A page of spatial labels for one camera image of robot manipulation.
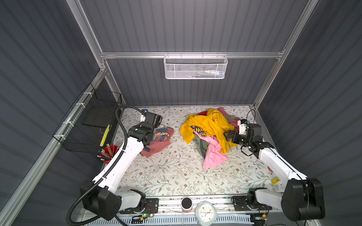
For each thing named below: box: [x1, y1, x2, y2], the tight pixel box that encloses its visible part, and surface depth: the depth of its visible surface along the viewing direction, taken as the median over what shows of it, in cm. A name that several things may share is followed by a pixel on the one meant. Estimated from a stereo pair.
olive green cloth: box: [193, 133, 210, 159], surface depth 93 cm
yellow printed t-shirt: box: [180, 108, 238, 154], surface depth 96 cm
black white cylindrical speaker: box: [181, 196, 193, 213], surface depth 71 cm
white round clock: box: [195, 200, 218, 226], surface depth 71 cm
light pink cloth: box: [193, 130, 229, 169], surface depth 93 cm
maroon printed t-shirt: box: [140, 125, 175, 158], surface depth 93 cm
